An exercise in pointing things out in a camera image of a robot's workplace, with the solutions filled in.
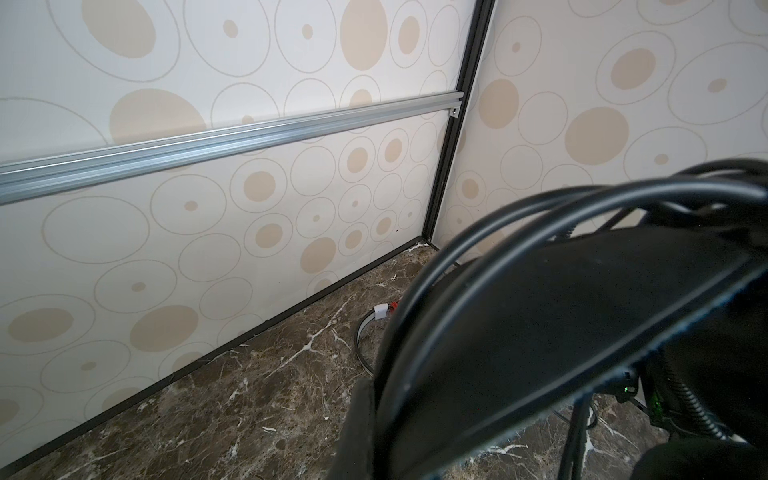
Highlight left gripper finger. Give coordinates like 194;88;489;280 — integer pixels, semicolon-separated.
326;378;376;480

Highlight white headphones with red cable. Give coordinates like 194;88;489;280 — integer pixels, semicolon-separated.
353;301;398;376

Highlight black blue headphones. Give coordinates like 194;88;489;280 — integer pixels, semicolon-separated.
371;158;767;479

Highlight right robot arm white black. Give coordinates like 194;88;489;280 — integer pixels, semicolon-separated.
601;353;745;443

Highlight horizontal aluminium rail back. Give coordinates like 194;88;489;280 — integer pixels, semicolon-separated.
1;91;464;205

